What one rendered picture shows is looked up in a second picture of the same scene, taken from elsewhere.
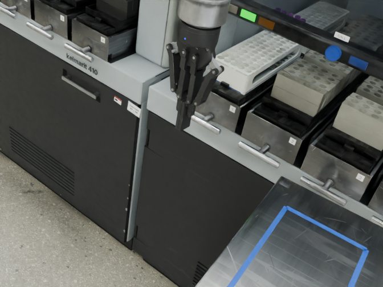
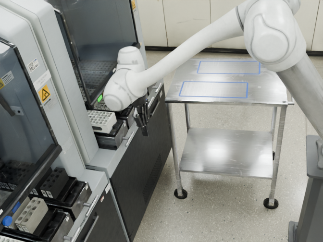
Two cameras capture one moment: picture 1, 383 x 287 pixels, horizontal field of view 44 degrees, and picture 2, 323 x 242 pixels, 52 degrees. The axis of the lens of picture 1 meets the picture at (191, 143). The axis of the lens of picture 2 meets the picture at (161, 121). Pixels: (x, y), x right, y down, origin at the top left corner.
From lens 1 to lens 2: 155 cm
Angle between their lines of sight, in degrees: 72
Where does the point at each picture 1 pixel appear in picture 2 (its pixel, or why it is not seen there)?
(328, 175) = not seen: hidden behind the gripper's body
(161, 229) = (132, 210)
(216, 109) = (122, 133)
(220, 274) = (215, 99)
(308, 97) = not seen: hidden behind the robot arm
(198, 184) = (130, 167)
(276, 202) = (178, 97)
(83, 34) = (79, 203)
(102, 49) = (88, 192)
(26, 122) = not seen: outside the picture
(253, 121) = (129, 118)
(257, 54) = (92, 115)
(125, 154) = (114, 212)
